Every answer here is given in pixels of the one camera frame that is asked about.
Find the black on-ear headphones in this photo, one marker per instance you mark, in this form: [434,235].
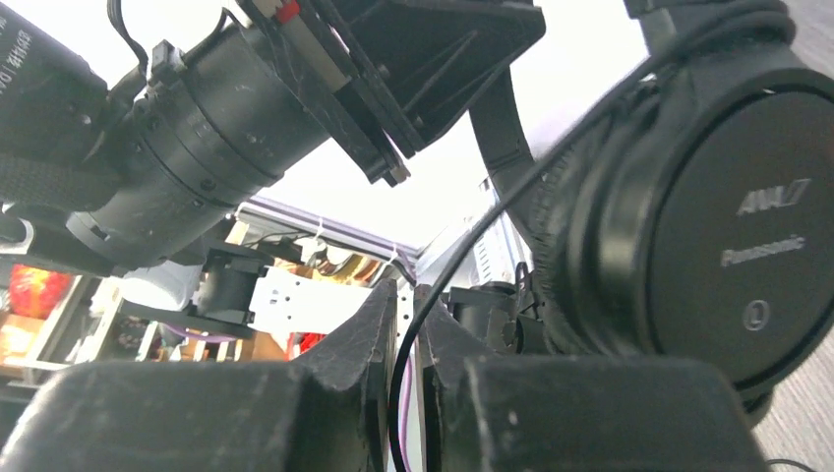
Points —
[690,212]

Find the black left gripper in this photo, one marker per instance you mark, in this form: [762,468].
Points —
[246,103]

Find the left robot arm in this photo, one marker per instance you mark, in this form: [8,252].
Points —
[103,180]

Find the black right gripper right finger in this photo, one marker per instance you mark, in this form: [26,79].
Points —
[484,411]

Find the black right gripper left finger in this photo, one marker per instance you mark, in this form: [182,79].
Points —
[324,411]

